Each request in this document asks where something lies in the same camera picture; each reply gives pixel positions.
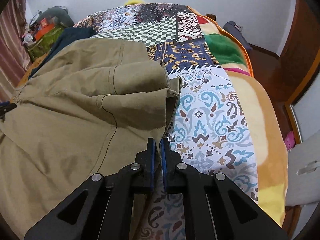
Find khaki olive pants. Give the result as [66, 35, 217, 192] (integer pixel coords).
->
[1, 38, 181, 239]

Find striped pink curtain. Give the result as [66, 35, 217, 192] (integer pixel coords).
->
[0, 0, 31, 102]

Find green fabric storage bag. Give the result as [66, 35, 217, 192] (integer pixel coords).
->
[26, 25, 65, 62]

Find patchwork patterned bedsheet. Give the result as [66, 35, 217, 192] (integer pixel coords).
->
[74, 3, 259, 240]

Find orange box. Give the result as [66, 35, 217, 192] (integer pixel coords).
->
[35, 23, 55, 40]

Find folded dark navy pants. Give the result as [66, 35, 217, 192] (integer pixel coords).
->
[28, 27, 97, 79]

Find grey plush toy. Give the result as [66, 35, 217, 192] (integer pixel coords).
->
[36, 6, 74, 28]

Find yellow orange fleece blanket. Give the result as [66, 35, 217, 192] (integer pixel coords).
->
[192, 9, 288, 225]

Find yellow round object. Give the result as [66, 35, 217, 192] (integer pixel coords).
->
[125, 0, 145, 5]

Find brown wooden door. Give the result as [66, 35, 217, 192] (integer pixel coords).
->
[275, 0, 319, 103]

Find dark bag by wall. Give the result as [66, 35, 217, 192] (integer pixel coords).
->
[223, 21, 253, 53]

